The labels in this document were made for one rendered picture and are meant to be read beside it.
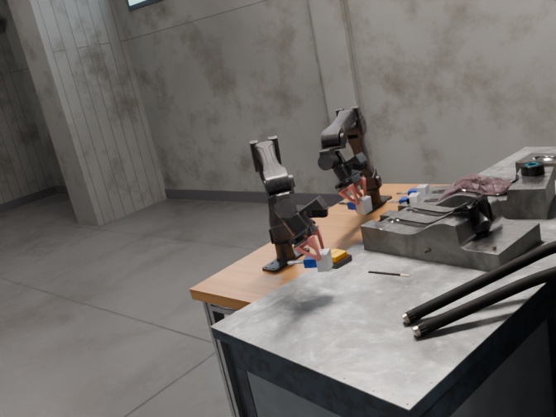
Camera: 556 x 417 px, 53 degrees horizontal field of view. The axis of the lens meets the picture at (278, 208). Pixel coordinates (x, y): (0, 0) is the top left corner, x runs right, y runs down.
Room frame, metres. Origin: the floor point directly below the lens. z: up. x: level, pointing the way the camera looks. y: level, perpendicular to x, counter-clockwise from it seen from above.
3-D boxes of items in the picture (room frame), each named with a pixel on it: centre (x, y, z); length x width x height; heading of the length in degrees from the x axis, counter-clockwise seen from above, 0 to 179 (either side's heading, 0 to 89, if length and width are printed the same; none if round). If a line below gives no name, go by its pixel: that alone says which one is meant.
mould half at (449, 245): (1.73, -0.52, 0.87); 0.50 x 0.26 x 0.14; 39
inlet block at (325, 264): (1.56, -0.06, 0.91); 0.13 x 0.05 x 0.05; 69
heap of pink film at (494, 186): (2.01, -0.74, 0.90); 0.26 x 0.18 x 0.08; 56
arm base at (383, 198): (2.33, -0.41, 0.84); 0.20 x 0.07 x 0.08; 136
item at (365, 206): (1.96, -0.27, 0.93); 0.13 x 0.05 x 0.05; 44
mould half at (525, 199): (2.02, -0.75, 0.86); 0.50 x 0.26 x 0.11; 56
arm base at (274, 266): (1.90, 0.01, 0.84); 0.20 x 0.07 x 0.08; 136
